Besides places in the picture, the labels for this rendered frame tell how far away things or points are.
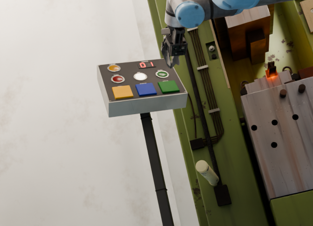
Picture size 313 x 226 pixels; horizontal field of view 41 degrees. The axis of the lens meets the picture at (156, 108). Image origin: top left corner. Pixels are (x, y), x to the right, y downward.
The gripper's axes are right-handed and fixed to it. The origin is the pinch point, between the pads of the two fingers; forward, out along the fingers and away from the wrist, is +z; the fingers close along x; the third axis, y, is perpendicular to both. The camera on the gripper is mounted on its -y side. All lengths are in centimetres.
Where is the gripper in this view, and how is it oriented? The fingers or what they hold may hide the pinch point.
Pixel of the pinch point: (170, 64)
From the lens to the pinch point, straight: 175.0
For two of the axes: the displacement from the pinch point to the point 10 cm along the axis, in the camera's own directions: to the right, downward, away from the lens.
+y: 2.7, 6.2, -7.3
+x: 9.6, -1.2, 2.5
